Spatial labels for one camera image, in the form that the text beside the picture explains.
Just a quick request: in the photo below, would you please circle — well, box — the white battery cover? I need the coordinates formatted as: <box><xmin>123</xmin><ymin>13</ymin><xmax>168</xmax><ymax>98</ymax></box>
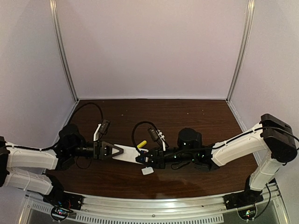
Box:
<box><xmin>141</xmin><ymin>167</ymin><xmax>154</xmax><ymax>175</ymax></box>

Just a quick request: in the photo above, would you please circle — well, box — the white remote control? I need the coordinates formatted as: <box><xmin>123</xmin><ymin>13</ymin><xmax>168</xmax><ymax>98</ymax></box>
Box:
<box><xmin>113</xmin><ymin>144</ymin><xmax>141</xmax><ymax>164</ymax></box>

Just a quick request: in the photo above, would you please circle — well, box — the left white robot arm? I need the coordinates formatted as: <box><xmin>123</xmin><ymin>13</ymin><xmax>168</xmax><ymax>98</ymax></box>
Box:
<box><xmin>0</xmin><ymin>124</ymin><xmax>124</xmax><ymax>195</ymax></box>

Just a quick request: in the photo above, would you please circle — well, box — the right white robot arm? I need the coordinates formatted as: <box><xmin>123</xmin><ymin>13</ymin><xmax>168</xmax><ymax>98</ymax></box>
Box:
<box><xmin>135</xmin><ymin>113</ymin><xmax>298</xmax><ymax>203</ymax></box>

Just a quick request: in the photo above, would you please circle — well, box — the yellow handled screwdriver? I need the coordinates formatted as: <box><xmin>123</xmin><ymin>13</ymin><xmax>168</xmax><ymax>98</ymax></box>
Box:
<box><xmin>137</xmin><ymin>140</ymin><xmax>147</xmax><ymax>148</ymax></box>

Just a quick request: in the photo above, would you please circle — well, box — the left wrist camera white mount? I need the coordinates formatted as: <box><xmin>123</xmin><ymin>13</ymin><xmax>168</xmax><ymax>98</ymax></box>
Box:
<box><xmin>93</xmin><ymin>120</ymin><xmax>110</xmax><ymax>141</ymax></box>

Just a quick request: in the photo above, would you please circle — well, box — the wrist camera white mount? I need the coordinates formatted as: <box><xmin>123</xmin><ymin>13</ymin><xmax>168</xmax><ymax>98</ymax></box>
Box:
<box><xmin>93</xmin><ymin>120</ymin><xmax>110</xmax><ymax>141</ymax></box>
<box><xmin>147</xmin><ymin>127</ymin><xmax>169</xmax><ymax>151</ymax></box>

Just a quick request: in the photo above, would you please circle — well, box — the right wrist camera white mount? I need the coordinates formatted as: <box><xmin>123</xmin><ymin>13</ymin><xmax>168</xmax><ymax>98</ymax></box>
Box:
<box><xmin>147</xmin><ymin>127</ymin><xmax>169</xmax><ymax>151</ymax></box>

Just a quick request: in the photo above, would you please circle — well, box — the right black camera cable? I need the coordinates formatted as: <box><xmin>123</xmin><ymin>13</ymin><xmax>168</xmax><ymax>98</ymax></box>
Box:
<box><xmin>131</xmin><ymin>120</ymin><xmax>157</xmax><ymax>150</ymax></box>

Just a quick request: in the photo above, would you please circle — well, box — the black camera cable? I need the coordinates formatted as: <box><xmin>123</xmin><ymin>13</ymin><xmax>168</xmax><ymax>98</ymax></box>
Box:
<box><xmin>131</xmin><ymin>120</ymin><xmax>157</xmax><ymax>150</ymax></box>
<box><xmin>41</xmin><ymin>102</ymin><xmax>105</xmax><ymax>152</ymax></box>

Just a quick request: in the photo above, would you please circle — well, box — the left black camera cable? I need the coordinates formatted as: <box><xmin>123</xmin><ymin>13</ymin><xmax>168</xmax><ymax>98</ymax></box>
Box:
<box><xmin>41</xmin><ymin>102</ymin><xmax>105</xmax><ymax>152</ymax></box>

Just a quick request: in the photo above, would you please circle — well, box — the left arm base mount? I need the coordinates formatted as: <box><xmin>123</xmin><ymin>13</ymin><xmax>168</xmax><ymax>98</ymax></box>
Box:
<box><xmin>41</xmin><ymin>191</ymin><xmax>84</xmax><ymax>223</ymax></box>

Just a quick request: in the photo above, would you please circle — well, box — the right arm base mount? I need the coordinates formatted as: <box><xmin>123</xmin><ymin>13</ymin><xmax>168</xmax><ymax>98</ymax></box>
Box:
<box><xmin>223</xmin><ymin>189</ymin><xmax>263</xmax><ymax>221</ymax></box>

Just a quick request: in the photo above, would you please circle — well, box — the left aluminium frame post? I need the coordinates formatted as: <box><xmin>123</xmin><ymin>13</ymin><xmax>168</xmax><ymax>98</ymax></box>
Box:
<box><xmin>49</xmin><ymin>0</ymin><xmax>79</xmax><ymax>102</ymax></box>

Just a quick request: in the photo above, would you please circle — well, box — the aluminium frame post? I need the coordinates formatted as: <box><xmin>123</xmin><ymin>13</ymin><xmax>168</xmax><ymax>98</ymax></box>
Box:
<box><xmin>49</xmin><ymin>0</ymin><xmax>79</xmax><ymax>102</ymax></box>
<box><xmin>226</xmin><ymin>0</ymin><xmax>255</xmax><ymax>103</ymax></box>

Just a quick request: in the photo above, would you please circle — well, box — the right aluminium frame post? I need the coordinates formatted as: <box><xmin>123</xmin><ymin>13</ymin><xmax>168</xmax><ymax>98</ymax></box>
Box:
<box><xmin>226</xmin><ymin>0</ymin><xmax>255</xmax><ymax>103</ymax></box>

